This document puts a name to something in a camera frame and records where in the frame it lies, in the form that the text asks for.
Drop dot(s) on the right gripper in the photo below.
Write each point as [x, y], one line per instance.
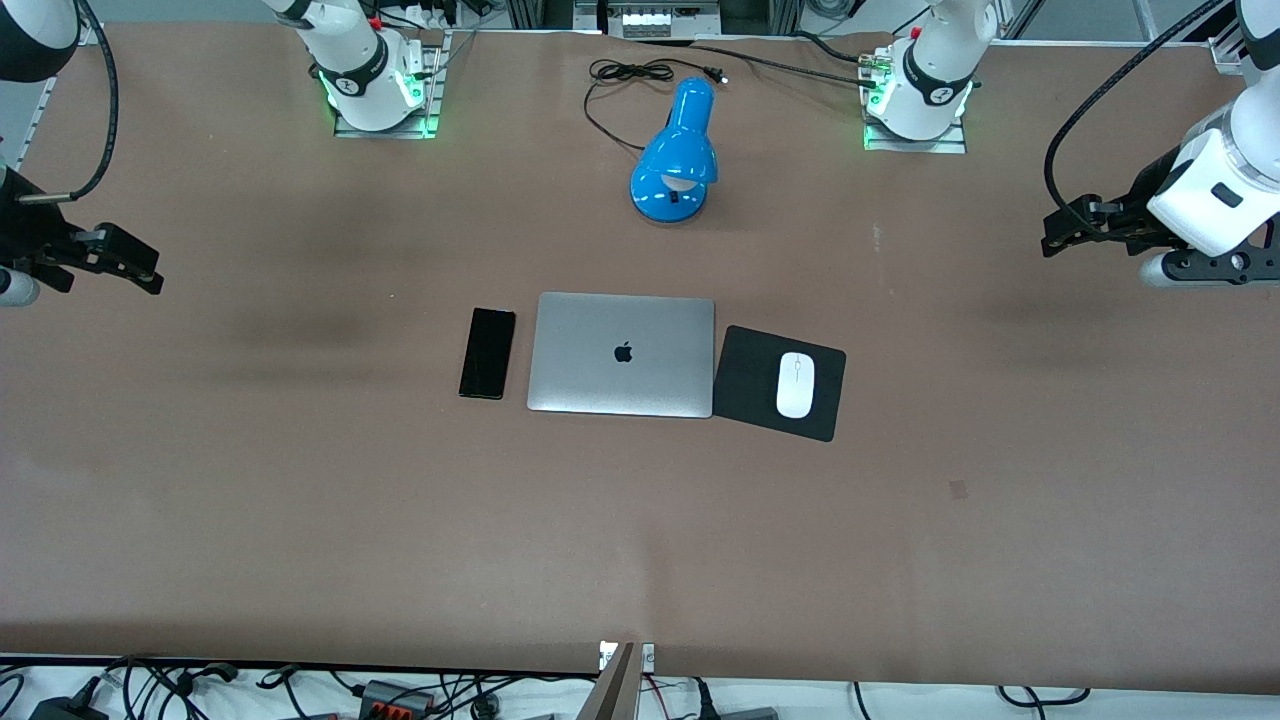
[22, 232]

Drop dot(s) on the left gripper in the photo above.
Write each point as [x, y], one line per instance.
[1138, 201]

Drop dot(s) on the white computer mouse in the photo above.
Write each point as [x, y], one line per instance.
[796, 385]

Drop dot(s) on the black smartphone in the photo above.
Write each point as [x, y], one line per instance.
[488, 355]

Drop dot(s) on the black mouse pad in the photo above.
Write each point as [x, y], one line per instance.
[745, 385]

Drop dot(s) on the white power strip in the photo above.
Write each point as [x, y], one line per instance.
[432, 14]

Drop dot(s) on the blue desk lamp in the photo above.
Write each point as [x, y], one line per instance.
[680, 150]

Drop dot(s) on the black power adapter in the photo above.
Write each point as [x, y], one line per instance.
[65, 710]

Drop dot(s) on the white device with sockets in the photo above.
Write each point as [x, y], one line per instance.
[665, 20]

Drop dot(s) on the silver closed laptop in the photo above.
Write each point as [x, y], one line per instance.
[600, 380]

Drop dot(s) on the grey connector block orange levers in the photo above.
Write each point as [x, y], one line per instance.
[398, 698]

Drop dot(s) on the perforated metal table rail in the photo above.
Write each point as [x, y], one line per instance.
[30, 120]

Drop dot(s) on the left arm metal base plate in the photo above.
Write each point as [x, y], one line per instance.
[880, 140]

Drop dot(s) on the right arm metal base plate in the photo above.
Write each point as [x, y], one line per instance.
[432, 90]

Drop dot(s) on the brown wooden post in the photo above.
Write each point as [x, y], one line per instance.
[615, 690]

